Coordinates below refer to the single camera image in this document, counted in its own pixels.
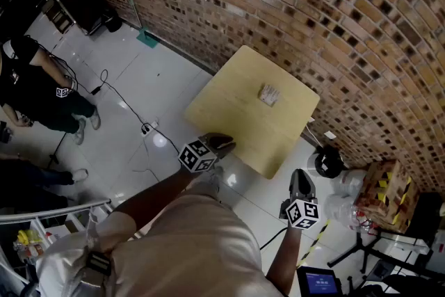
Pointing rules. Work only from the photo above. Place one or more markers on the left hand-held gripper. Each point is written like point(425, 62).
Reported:
point(196, 156)

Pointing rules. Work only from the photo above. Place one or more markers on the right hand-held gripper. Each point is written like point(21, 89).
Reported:
point(302, 214)

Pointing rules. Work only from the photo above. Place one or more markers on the person's right forearm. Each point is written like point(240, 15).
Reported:
point(285, 261)

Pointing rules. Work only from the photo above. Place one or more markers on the person's left forearm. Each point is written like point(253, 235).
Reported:
point(156, 194)

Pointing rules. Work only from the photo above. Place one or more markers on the yellow wooden table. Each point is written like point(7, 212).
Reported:
point(243, 125)

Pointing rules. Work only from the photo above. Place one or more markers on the black round bin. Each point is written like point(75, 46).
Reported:
point(328, 161)

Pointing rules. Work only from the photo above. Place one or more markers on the clear plastic bags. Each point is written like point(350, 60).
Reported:
point(342, 208)

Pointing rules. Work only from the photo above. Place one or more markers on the white power strip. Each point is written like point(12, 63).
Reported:
point(150, 127)

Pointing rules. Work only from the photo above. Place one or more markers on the cardboard box with striped tape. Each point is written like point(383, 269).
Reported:
point(382, 191)

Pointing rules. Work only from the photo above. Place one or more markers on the black tripod stand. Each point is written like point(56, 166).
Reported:
point(363, 247)

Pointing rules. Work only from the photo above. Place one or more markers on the black monitor with blue screen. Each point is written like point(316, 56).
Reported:
point(321, 283)

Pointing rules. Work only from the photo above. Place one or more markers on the person's beige shirt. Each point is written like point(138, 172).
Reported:
point(194, 247)

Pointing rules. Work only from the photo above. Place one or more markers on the green mop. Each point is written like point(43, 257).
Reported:
point(147, 39)

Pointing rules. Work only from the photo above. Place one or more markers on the black power adapter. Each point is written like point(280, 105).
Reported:
point(96, 90)

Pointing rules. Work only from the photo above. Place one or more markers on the black trash bin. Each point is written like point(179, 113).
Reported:
point(113, 22)

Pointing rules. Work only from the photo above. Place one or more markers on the white metal rack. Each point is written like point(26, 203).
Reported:
point(52, 210)

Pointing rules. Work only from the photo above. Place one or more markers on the dark cabinet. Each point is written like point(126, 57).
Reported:
point(83, 0)

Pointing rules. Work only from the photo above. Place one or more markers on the assorted colourful shelf items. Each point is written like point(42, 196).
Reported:
point(28, 243)

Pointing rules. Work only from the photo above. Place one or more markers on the white wall socket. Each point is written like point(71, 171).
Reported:
point(330, 135)

